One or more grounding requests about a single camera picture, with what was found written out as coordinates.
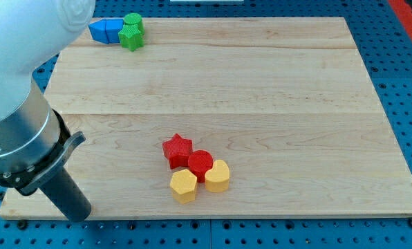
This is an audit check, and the blue pentagon block left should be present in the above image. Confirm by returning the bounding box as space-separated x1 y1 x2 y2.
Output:
88 19 109 44

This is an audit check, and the blue pentagon block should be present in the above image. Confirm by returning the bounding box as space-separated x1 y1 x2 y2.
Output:
105 19 124 44
88 19 109 44

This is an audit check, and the red star block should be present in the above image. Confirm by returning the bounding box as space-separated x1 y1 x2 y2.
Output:
162 133 193 169

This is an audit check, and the green star block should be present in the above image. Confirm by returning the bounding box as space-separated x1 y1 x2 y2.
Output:
118 24 144 52

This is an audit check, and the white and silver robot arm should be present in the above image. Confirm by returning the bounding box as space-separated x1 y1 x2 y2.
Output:
0 0 95 195

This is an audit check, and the yellow heart block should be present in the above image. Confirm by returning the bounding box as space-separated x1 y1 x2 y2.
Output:
205 160 230 193

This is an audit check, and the light wooden board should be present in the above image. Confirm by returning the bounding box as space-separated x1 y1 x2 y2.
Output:
0 16 412 221

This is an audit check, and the red cylinder block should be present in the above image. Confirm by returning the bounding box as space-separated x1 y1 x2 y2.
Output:
188 150 214 183

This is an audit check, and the green cylinder block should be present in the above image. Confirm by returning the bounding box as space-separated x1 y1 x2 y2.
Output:
124 12 145 35

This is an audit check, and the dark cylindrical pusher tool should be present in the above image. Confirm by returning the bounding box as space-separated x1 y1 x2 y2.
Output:
40 168 91 222

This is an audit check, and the yellow hexagon block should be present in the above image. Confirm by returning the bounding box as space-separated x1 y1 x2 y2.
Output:
169 169 197 204

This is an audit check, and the blue pentagon block right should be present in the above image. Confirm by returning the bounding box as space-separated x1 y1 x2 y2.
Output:
105 19 124 44

